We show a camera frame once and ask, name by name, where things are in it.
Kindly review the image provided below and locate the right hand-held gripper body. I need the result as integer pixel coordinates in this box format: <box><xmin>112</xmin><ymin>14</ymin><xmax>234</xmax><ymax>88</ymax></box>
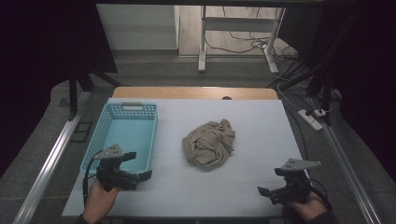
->
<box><xmin>268</xmin><ymin>157</ymin><xmax>322</xmax><ymax>206</ymax></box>

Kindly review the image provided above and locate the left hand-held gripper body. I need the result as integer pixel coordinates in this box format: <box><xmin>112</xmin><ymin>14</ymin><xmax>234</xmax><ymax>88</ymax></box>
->
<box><xmin>92</xmin><ymin>143</ymin><xmax>142</xmax><ymax>192</ymax></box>

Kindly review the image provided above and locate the light blue plastic basket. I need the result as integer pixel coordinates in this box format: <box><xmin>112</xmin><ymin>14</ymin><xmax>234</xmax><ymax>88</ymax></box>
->
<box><xmin>79</xmin><ymin>102</ymin><xmax>159</xmax><ymax>175</ymax></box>

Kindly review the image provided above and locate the khaki garment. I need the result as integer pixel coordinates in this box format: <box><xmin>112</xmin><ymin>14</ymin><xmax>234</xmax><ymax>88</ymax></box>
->
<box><xmin>181</xmin><ymin>118</ymin><xmax>236</xmax><ymax>172</ymax></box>

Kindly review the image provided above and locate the person's right hand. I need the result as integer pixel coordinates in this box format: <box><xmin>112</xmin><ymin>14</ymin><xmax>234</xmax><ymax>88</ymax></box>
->
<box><xmin>287</xmin><ymin>191</ymin><xmax>329</xmax><ymax>221</ymax></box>

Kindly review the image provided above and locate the person's left hand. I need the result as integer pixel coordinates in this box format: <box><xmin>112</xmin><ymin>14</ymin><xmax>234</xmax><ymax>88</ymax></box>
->
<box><xmin>81</xmin><ymin>179</ymin><xmax>121</xmax><ymax>224</ymax></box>

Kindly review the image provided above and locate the white board mat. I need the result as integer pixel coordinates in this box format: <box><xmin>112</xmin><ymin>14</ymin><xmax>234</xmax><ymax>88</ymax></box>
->
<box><xmin>62</xmin><ymin>97</ymin><xmax>303</xmax><ymax>218</ymax></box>

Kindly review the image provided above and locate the black floor plate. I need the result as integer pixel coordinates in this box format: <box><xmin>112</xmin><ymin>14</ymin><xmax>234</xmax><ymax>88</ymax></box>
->
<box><xmin>70</xmin><ymin>120</ymin><xmax>93</xmax><ymax>144</ymax></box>

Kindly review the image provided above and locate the white power strip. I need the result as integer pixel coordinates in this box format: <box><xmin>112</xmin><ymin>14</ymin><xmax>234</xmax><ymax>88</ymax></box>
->
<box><xmin>297</xmin><ymin>108</ymin><xmax>324</xmax><ymax>132</ymax></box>

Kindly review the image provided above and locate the black metal stand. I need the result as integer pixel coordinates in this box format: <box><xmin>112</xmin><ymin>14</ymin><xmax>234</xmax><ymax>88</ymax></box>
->
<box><xmin>266</xmin><ymin>60</ymin><xmax>335</xmax><ymax>126</ymax></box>
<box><xmin>67</xmin><ymin>63</ymin><xmax>123</xmax><ymax>115</ymax></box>

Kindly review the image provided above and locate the wooden table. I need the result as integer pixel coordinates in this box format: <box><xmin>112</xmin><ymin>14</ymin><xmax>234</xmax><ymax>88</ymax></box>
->
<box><xmin>111</xmin><ymin>86</ymin><xmax>279</xmax><ymax>101</ymax></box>

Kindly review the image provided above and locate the white cabinet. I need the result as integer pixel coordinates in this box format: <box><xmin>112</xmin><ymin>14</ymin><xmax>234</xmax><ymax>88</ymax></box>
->
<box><xmin>95</xmin><ymin>3</ymin><xmax>181</xmax><ymax>51</ymax></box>

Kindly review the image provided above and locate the dark curtain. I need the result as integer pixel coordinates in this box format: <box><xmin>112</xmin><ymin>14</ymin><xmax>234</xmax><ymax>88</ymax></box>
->
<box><xmin>277</xmin><ymin>0</ymin><xmax>396</xmax><ymax>183</ymax></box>
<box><xmin>0</xmin><ymin>0</ymin><xmax>119</xmax><ymax>179</ymax></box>

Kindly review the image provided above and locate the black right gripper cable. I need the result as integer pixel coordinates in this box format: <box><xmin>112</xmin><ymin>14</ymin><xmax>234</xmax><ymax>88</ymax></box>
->
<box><xmin>308</xmin><ymin>177</ymin><xmax>332</xmax><ymax>210</ymax></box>

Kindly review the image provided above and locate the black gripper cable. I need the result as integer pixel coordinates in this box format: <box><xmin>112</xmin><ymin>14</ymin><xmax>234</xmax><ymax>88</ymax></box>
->
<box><xmin>308</xmin><ymin>177</ymin><xmax>332</xmax><ymax>210</ymax></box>
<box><xmin>81</xmin><ymin>149</ymin><xmax>105</xmax><ymax>207</ymax></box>

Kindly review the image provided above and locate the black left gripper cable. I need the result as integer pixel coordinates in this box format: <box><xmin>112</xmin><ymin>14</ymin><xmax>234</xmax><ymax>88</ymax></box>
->
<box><xmin>81</xmin><ymin>149</ymin><xmax>105</xmax><ymax>207</ymax></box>

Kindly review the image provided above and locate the aluminium rail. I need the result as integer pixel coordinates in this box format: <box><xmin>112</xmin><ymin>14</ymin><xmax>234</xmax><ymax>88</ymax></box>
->
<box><xmin>11</xmin><ymin>91</ymin><xmax>92</xmax><ymax>224</ymax></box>
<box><xmin>307</xmin><ymin>96</ymin><xmax>383</xmax><ymax>224</ymax></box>

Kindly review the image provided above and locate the bundle of black floor cables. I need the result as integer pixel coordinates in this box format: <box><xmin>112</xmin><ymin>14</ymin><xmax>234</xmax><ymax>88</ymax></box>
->
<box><xmin>205</xmin><ymin>6</ymin><xmax>307</xmax><ymax>90</ymax></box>

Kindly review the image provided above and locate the white metal desk frame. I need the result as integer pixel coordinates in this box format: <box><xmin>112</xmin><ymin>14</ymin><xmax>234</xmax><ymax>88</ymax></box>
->
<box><xmin>197</xmin><ymin>5</ymin><xmax>287</xmax><ymax>75</ymax></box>

